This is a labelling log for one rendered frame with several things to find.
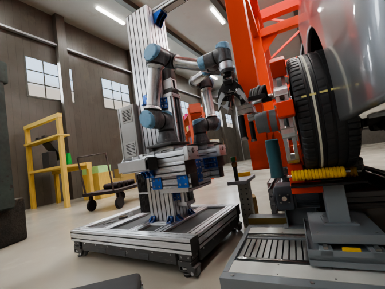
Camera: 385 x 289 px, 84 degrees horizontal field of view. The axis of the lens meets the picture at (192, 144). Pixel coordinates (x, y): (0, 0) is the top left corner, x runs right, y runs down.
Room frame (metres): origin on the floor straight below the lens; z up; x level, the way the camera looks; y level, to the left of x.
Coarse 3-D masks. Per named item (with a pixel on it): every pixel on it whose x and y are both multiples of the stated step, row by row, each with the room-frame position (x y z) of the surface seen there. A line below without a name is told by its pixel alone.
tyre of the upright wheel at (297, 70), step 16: (288, 64) 1.08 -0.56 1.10; (320, 64) 0.98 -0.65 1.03; (288, 80) 1.35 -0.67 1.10; (304, 80) 0.98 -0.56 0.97; (320, 80) 0.94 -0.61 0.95; (304, 96) 0.96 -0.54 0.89; (320, 96) 0.93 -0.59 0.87; (304, 112) 0.96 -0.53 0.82; (320, 112) 0.95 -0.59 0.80; (336, 112) 0.92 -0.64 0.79; (304, 128) 0.98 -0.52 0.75; (320, 128) 0.96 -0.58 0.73; (336, 128) 0.95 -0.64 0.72; (352, 128) 0.92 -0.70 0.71; (304, 144) 1.03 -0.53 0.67; (336, 144) 0.99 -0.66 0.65; (352, 144) 0.96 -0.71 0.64; (304, 160) 1.14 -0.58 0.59; (320, 160) 1.07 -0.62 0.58; (336, 160) 1.06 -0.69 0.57; (352, 160) 1.04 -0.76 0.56
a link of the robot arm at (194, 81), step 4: (200, 72) 1.68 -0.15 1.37; (204, 72) 1.57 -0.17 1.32; (192, 76) 1.87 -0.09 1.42; (196, 76) 1.77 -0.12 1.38; (200, 76) 1.70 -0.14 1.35; (204, 76) 1.66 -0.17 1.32; (208, 76) 1.65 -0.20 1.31; (192, 80) 1.85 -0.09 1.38; (196, 80) 1.80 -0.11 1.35; (200, 80) 1.76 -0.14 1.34; (192, 84) 1.89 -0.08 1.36; (196, 84) 1.89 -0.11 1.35; (196, 88) 1.99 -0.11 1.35
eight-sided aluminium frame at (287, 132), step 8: (280, 88) 1.06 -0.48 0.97; (280, 96) 1.06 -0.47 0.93; (288, 96) 1.06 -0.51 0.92; (280, 120) 1.06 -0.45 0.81; (280, 128) 1.07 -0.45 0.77; (288, 128) 1.05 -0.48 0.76; (288, 136) 1.07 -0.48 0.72; (288, 144) 1.45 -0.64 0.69; (296, 144) 1.09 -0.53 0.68; (288, 152) 1.14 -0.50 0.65; (296, 152) 1.13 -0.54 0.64; (288, 160) 1.19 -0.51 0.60; (296, 160) 1.18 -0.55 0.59
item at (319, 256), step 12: (312, 252) 1.07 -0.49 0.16; (324, 252) 1.04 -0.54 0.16; (336, 252) 1.02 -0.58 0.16; (348, 252) 1.00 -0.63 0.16; (360, 252) 0.99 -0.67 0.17; (372, 252) 0.97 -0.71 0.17; (384, 252) 0.95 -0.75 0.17; (312, 264) 1.07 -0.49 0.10; (324, 264) 1.05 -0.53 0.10; (336, 264) 1.03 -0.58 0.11; (348, 264) 1.01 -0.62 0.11; (360, 264) 0.99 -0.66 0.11; (372, 264) 0.97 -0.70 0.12; (384, 264) 0.95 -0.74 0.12
